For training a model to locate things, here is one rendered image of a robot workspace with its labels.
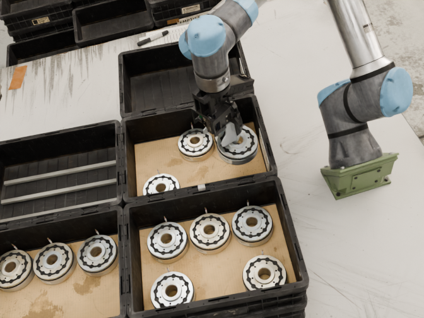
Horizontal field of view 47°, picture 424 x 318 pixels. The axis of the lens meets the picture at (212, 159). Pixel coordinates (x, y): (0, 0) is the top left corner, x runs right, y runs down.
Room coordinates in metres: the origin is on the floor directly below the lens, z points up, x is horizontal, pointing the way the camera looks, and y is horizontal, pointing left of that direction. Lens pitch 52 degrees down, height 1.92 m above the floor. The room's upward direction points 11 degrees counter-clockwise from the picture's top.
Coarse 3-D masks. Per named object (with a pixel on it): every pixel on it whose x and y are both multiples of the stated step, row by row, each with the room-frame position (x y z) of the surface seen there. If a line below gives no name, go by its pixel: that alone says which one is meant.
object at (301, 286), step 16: (272, 176) 0.70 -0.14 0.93; (192, 192) 0.69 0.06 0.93; (208, 192) 0.68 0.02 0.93; (128, 208) 0.68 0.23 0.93; (288, 208) 0.59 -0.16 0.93; (128, 224) 0.64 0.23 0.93; (288, 224) 0.55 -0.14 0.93; (128, 240) 0.59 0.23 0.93; (128, 256) 0.55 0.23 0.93; (128, 272) 0.51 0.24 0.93; (304, 272) 0.43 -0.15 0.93; (128, 288) 0.47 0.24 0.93; (272, 288) 0.41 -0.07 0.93; (288, 288) 0.40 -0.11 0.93; (304, 288) 0.40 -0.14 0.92; (128, 304) 0.44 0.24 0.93; (192, 304) 0.41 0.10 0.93; (208, 304) 0.40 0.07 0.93; (224, 304) 0.40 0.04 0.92
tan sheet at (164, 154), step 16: (144, 144) 0.97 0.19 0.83; (160, 144) 0.96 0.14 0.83; (176, 144) 0.95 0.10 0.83; (144, 160) 0.91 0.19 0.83; (160, 160) 0.90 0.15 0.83; (176, 160) 0.89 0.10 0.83; (208, 160) 0.86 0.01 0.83; (256, 160) 0.83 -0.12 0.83; (144, 176) 0.85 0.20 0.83; (176, 176) 0.83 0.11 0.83; (192, 176) 0.82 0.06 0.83; (208, 176) 0.81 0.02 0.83; (224, 176) 0.80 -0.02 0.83; (240, 176) 0.79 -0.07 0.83
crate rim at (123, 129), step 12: (240, 96) 0.99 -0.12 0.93; (252, 96) 0.98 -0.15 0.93; (180, 108) 0.99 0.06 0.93; (132, 120) 0.99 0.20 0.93; (264, 132) 0.84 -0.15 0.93; (264, 144) 0.80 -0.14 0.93; (276, 168) 0.72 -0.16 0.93; (228, 180) 0.71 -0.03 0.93; (240, 180) 0.70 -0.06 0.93; (156, 192) 0.72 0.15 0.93; (168, 192) 0.71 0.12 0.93; (180, 192) 0.70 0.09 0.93
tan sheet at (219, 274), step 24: (144, 240) 0.64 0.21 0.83; (168, 240) 0.63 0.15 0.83; (144, 264) 0.58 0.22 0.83; (168, 264) 0.56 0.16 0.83; (192, 264) 0.55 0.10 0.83; (216, 264) 0.54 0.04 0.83; (240, 264) 0.52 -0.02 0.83; (288, 264) 0.50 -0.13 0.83; (144, 288) 0.51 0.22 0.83; (216, 288) 0.48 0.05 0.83; (240, 288) 0.46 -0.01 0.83
